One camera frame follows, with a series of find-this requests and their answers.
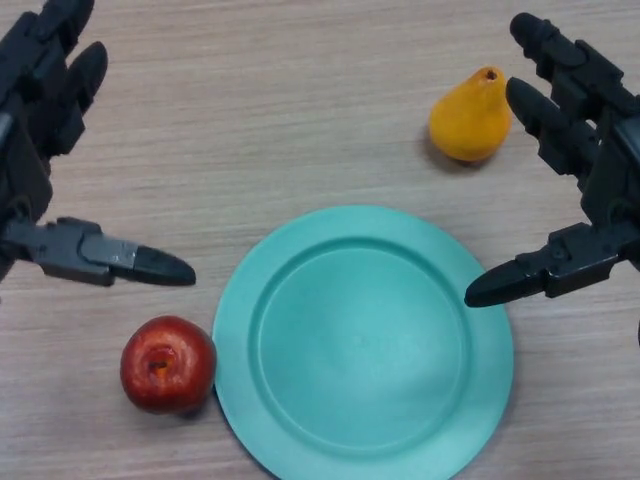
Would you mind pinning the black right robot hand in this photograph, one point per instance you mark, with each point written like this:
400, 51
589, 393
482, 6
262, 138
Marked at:
615, 170

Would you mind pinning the yellow orange pear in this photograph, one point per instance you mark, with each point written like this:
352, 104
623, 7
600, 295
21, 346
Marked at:
467, 122

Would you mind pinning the red apple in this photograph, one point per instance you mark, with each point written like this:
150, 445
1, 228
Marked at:
185, 370

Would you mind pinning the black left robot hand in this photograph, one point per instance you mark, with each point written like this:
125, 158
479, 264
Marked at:
22, 150

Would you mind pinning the teal green round plate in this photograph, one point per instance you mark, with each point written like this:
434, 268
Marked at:
365, 350

